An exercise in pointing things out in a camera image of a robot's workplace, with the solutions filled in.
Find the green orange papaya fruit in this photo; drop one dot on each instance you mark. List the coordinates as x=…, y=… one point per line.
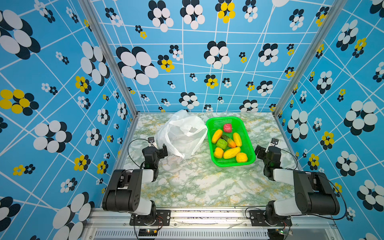
x=231, y=143

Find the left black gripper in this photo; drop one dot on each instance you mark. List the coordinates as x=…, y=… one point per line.
x=159, y=153

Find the yellow mango fruit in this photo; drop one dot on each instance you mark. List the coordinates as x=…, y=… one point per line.
x=231, y=153
x=237, y=139

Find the orange yellow papaya fruit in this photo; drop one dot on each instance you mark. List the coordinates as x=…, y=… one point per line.
x=217, y=135

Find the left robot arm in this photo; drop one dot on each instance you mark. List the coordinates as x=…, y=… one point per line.
x=123, y=193

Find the white plastic bag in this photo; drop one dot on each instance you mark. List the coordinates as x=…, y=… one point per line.
x=182, y=134

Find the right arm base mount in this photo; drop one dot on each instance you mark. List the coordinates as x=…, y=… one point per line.
x=259, y=218

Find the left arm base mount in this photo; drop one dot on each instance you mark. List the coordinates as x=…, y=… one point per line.
x=158, y=218

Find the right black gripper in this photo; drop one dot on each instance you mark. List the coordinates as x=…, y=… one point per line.
x=262, y=152

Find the pink red fruit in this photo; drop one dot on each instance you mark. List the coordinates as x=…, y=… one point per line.
x=227, y=128

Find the green plastic basket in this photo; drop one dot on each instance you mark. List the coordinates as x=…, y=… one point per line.
x=214, y=124

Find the yellow lemon fruit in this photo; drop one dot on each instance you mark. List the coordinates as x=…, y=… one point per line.
x=241, y=158

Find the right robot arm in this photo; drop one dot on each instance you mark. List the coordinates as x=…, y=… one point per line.
x=314, y=194

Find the aluminium front rail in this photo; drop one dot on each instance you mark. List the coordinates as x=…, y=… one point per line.
x=223, y=223

